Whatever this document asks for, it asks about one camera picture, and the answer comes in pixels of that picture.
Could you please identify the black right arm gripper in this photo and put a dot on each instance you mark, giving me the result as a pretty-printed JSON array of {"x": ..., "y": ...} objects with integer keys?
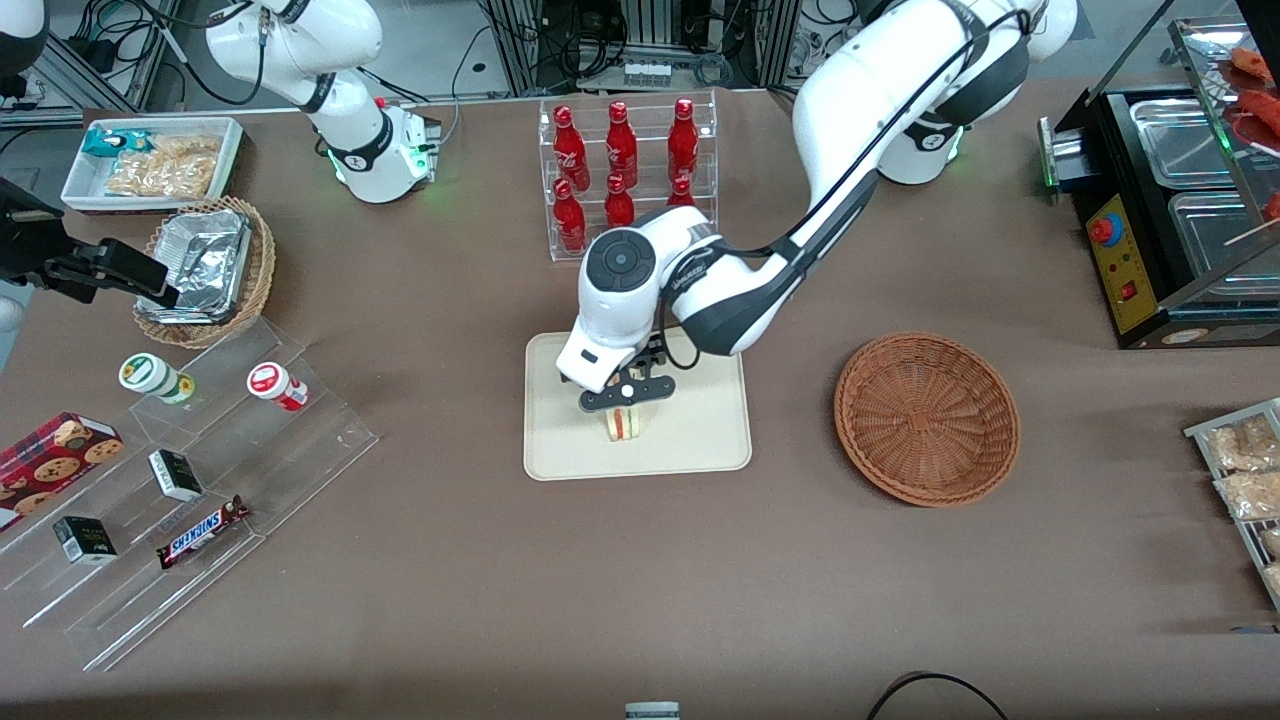
[{"x": 30, "y": 248}]

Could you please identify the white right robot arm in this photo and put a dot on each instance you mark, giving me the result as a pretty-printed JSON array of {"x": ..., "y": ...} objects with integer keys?
[{"x": 300, "y": 50}]

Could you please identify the tray of packaged snacks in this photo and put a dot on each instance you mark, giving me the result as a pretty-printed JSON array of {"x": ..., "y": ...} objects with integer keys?
[{"x": 1195, "y": 432}]

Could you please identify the aluminium foil container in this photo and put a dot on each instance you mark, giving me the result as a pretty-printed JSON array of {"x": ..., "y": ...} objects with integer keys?
[{"x": 205, "y": 260}]

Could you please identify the small black carton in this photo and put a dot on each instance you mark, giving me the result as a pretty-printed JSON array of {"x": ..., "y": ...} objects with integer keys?
[
  {"x": 85, "y": 540},
  {"x": 175, "y": 475}
]

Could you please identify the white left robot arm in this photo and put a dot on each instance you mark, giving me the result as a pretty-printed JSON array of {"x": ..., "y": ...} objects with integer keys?
[{"x": 850, "y": 90}]

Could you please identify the clear bag yellow crackers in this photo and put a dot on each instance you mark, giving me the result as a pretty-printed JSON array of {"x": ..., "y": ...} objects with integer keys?
[
  {"x": 190, "y": 147},
  {"x": 160, "y": 178}
]

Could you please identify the aluminium frame rack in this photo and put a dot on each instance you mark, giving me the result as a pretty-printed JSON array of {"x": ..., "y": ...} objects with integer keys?
[{"x": 640, "y": 30}]

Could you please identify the steel food pan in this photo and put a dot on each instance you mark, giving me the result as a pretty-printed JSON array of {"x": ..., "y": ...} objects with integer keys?
[
  {"x": 1215, "y": 240},
  {"x": 1180, "y": 140}
]

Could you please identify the white jar green lid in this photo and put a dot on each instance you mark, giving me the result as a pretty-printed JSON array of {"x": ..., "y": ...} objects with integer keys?
[{"x": 150, "y": 377}]

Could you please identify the layered sandwich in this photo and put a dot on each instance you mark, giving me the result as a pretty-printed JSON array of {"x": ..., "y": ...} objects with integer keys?
[{"x": 625, "y": 427}]

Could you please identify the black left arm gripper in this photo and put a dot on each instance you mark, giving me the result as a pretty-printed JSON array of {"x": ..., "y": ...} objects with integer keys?
[{"x": 651, "y": 357}]

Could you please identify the black food warmer yellow panel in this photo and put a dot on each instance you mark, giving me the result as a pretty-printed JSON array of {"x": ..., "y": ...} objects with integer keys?
[{"x": 1125, "y": 270}]

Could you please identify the white power strip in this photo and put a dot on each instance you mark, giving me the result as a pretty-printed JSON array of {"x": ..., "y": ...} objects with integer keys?
[{"x": 647, "y": 73}]

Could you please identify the Snickers chocolate bar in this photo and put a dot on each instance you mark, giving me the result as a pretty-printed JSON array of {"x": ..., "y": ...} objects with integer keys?
[{"x": 200, "y": 533}]

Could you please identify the wooden skewer stick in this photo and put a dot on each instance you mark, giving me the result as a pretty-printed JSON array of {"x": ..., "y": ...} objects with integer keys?
[{"x": 1250, "y": 233}]

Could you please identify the teal snack packet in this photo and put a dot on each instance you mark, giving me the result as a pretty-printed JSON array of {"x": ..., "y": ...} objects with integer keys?
[{"x": 110, "y": 142}]

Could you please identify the white rectangular bin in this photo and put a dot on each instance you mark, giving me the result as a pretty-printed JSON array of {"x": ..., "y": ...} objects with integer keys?
[{"x": 75, "y": 190}]

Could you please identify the white jar red lid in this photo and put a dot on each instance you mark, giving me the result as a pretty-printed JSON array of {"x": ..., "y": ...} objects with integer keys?
[{"x": 275, "y": 385}]

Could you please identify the silver metal box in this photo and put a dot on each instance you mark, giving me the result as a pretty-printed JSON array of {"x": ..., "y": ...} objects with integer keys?
[{"x": 1065, "y": 155}]

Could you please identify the clear pack of fried snacks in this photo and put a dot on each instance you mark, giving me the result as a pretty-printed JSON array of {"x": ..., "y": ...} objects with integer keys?
[
  {"x": 1274, "y": 578},
  {"x": 1240, "y": 445},
  {"x": 1270, "y": 542},
  {"x": 1250, "y": 495}
]

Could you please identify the large round brown wicker basket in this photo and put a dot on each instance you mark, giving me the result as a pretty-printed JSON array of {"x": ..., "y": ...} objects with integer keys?
[{"x": 930, "y": 430}]

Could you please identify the red cola bottle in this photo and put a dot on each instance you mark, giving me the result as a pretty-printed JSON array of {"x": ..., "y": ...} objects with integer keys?
[
  {"x": 567, "y": 220},
  {"x": 681, "y": 192},
  {"x": 621, "y": 148},
  {"x": 683, "y": 145},
  {"x": 570, "y": 150},
  {"x": 619, "y": 205}
]

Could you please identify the beige rectangular tray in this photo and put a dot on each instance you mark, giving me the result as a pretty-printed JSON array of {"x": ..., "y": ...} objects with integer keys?
[{"x": 560, "y": 440}]

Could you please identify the clear acrylic stepped stand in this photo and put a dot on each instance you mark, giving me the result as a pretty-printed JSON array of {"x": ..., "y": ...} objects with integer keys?
[{"x": 280, "y": 450}]

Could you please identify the clear acrylic bottle rack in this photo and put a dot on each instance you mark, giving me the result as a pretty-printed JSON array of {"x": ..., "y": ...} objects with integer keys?
[{"x": 652, "y": 160}]

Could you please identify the small tan wicker basket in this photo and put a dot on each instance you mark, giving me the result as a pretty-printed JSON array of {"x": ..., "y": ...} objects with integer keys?
[{"x": 258, "y": 270}]

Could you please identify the red cookie box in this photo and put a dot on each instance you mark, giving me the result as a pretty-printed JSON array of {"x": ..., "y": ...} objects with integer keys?
[{"x": 55, "y": 465}]

